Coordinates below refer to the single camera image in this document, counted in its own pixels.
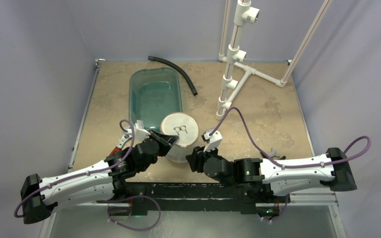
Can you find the red handled adjustable wrench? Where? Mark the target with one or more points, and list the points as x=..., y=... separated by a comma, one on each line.
x=122, y=141

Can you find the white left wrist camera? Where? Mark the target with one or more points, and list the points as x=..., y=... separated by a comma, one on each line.
x=140, y=132

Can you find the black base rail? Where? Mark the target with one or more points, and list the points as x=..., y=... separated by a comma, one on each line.
x=193, y=197

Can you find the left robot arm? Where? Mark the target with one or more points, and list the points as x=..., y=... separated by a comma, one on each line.
x=102, y=181

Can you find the white PVC pipe frame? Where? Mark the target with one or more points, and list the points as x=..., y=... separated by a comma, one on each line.
x=236, y=72

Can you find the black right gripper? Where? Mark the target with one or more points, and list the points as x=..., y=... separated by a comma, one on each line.
x=194, y=157

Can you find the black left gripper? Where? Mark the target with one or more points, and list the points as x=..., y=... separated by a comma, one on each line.
x=169, y=140

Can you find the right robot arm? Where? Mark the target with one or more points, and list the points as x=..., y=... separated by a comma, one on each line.
x=266, y=177

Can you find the teal transparent plastic tub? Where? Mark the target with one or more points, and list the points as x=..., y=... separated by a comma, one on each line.
x=154, y=94

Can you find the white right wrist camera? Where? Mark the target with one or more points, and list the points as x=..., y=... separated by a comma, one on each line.
x=212, y=139

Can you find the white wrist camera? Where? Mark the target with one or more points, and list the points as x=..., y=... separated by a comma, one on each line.
x=212, y=139
x=140, y=132

